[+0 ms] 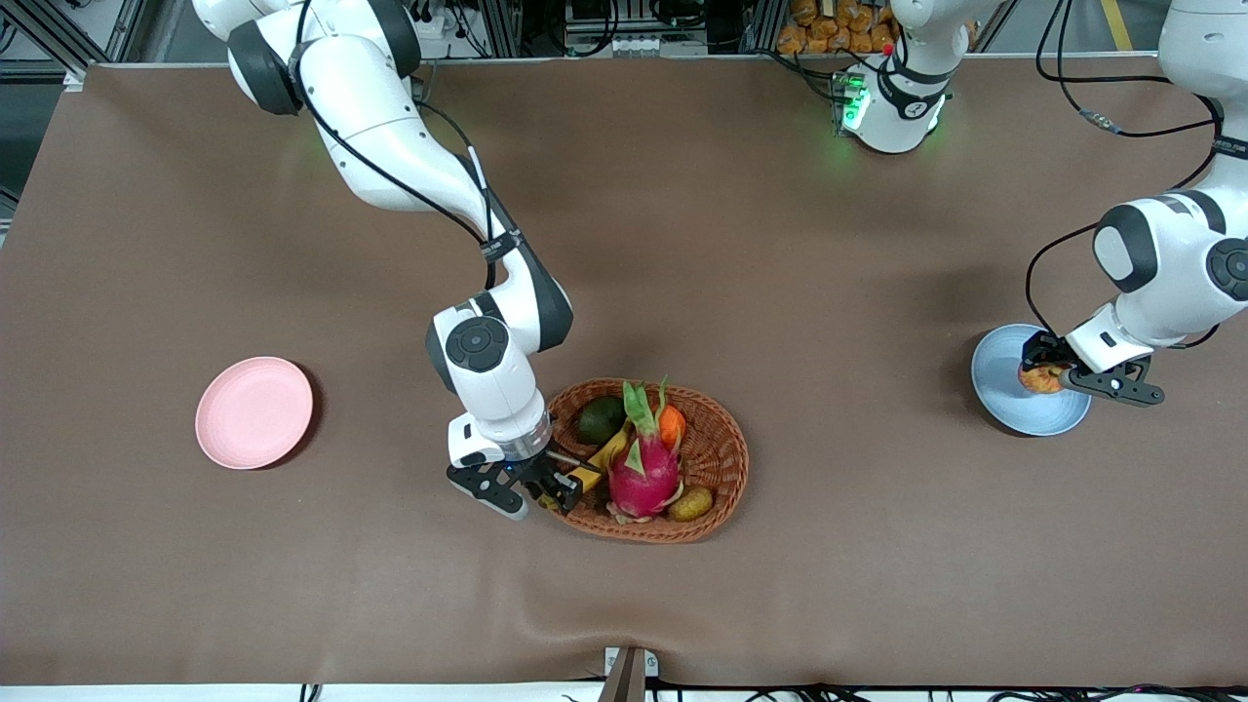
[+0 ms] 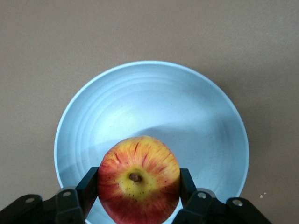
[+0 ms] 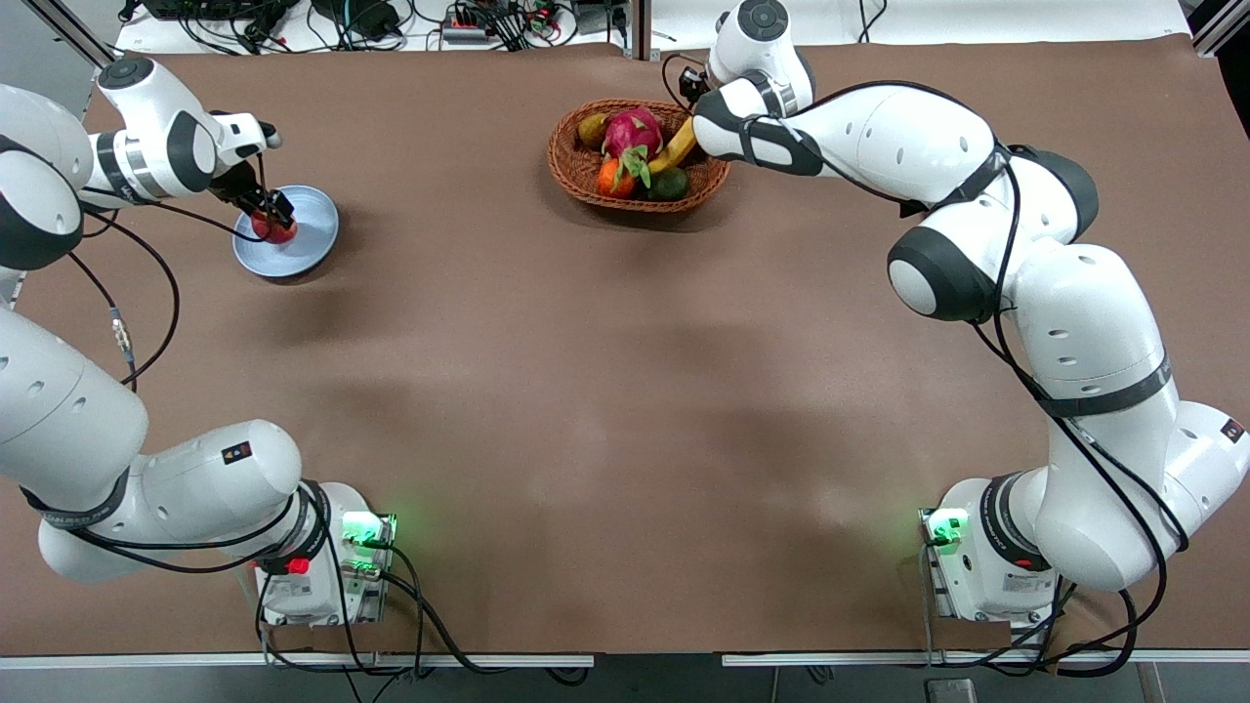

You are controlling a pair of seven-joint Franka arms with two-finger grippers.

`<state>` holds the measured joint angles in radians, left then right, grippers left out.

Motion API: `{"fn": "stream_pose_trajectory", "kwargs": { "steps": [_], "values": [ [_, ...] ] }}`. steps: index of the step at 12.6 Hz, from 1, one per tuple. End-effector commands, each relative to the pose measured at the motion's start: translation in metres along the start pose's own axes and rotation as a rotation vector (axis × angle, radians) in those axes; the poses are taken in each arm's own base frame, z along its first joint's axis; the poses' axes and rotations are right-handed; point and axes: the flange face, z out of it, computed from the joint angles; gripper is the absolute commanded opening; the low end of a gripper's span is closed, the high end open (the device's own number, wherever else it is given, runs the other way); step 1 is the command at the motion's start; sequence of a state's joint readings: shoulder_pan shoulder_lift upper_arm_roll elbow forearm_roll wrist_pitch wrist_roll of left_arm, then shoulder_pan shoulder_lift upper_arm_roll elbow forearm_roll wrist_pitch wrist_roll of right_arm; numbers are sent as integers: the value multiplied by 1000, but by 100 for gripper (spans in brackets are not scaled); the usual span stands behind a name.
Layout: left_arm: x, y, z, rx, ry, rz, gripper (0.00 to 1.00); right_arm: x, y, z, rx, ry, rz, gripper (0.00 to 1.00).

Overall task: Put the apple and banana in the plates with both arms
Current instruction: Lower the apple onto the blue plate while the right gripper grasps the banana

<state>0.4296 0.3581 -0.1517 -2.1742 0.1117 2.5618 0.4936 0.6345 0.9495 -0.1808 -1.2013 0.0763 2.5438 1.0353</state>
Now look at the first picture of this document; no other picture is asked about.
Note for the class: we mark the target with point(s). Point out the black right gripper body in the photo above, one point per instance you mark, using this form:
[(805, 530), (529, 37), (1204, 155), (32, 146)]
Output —
[(539, 474)]

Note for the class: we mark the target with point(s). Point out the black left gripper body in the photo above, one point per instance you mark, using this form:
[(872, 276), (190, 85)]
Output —
[(1039, 348)]

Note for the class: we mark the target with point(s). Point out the red yellow apple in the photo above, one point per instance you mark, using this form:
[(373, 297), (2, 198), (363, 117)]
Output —
[(1041, 378)]

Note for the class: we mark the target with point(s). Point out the yellow banana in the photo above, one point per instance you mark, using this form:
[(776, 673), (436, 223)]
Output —
[(612, 450)]

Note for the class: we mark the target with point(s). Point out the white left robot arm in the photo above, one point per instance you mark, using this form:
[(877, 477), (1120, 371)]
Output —
[(1180, 263)]

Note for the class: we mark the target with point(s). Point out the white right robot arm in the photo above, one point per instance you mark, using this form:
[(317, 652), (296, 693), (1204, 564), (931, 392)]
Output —
[(390, 127)]

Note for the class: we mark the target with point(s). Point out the light blue plate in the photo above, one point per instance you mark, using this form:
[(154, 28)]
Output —
[(1004, 400)]

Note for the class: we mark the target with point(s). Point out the dark green avocado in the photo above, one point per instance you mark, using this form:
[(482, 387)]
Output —
[(600, 419)]

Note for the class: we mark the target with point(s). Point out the pink dragon fruit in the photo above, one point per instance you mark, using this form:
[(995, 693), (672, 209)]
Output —
[(643, 478)]

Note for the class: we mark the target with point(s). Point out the orange fruit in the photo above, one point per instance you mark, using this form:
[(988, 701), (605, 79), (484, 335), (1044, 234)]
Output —
[(674, 426)]

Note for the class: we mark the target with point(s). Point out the brown kiwi fruit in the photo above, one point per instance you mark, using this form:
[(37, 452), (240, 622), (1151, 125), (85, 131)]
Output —
[(690, 504)]

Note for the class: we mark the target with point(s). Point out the brown wicker basket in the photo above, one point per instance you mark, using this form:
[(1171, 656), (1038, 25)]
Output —
[(712, 458)]

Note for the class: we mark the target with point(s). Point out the brown table cover cloth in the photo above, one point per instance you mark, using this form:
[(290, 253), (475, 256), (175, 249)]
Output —
[(780, 244)]

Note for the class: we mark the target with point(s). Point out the pink plate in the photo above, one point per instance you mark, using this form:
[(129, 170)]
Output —
[(253, 412)]

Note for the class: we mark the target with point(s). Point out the bag of orange buns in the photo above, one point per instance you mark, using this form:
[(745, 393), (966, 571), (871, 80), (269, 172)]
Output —
[(829, 27)]

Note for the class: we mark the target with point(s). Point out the white power strip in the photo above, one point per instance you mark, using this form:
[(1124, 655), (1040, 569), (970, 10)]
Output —
[(444, 21)]

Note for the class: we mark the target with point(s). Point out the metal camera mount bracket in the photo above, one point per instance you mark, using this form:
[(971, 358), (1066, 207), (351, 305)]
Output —
[(629, 673)]

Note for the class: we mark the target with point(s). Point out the aluminium frame post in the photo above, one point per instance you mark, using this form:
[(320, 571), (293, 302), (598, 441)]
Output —
[(499, 27), (760, 24), (58, 44)]

